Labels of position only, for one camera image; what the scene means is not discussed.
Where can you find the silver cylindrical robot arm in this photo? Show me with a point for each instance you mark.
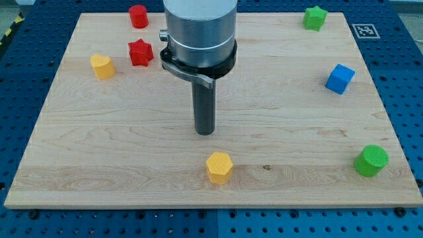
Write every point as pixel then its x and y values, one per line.
pixel 200 33

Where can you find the red star block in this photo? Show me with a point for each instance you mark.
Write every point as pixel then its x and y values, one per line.
pixel 141 52

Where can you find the green star block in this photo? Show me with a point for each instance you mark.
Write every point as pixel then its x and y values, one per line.
pixel 314 18

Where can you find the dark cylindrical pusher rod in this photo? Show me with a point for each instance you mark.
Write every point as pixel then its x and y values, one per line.
pixel 204 108

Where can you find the black clamp with metal lever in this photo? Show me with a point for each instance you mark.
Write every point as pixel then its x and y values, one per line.
pixel 204 76

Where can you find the yellow hexagon block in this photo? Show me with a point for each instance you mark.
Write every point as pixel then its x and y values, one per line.
pixel 219 168

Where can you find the light wooden board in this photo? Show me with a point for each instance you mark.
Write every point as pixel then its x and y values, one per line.
pixel 128 141

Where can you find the yellow heart block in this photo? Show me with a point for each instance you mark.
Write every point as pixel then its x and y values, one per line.
pixel 103 66

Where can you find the red cylinder block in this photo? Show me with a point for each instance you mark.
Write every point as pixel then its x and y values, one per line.
pixel 138 16

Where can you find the blue cube block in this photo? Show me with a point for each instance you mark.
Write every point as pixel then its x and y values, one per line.
pixel 339 79

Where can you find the green cylinder block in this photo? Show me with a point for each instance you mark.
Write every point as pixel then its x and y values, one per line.
pixel 371 160

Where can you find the white fiducial marker tag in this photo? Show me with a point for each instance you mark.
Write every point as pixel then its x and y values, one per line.
pixel 365 31

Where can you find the yellow black hazard tape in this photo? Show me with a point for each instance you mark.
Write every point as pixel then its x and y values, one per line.
pixel 12 30

